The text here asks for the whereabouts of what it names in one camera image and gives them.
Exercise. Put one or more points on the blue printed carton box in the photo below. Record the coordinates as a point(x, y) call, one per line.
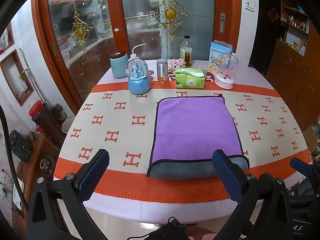
point(218, 55)

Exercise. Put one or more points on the white squeeze bottle bent nozzle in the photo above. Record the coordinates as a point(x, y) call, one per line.
point(136, 51)

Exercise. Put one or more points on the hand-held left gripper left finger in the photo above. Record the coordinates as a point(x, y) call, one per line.
point(92, 176)

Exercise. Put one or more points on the glass bottle with yellow liquid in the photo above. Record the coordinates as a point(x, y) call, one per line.
point(186, 52)

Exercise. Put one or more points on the cardboard box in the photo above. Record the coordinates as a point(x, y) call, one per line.
point(311, 138)

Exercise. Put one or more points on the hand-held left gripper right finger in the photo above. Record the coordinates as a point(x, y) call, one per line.
point(228, 177)

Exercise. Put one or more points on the white bucket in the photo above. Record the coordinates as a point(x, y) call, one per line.
point(68, 124)

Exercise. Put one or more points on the red-lidded jar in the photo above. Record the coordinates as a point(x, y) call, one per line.
point(46, 121)

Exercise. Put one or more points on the wooden side table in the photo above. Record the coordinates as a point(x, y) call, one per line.
point(37, 170)

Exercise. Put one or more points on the small gold door ornament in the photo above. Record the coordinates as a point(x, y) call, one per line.
point(79, 31)

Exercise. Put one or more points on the large gold door ornament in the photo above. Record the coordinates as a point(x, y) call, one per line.
point(171, 13)

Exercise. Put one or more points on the white wall switch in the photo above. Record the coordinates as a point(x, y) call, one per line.
point(249, 4)

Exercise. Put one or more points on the black device with screws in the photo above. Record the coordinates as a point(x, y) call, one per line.
point(20, 146)

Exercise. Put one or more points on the wooden shelf cabinet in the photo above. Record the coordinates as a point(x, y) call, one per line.
point(292, 62)

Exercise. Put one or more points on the teal canister with brown lid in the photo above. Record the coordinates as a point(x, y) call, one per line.
point(118, 65)

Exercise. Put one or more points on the wooden wall niche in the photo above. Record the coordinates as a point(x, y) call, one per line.
point(17, 77)

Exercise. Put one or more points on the orange beige patterned table cover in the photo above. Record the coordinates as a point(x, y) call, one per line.
point(120, 127)

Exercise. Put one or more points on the purple and grey towel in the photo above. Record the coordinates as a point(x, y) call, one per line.
point(195, 132)

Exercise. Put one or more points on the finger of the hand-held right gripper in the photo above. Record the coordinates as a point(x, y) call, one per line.
point(300, 165)

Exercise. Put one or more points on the blue castle snow globe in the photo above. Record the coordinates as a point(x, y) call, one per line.
point(138, 76)

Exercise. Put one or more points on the silver metal can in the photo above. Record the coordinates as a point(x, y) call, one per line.
point(162, 71)

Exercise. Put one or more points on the lilac tablecloth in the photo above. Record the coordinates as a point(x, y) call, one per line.
point(160, 211)

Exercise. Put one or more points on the pink glass dome ornament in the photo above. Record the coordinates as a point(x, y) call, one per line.
point(226, 71)

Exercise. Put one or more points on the green tissue pack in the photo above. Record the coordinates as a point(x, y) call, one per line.
point(190, 78)

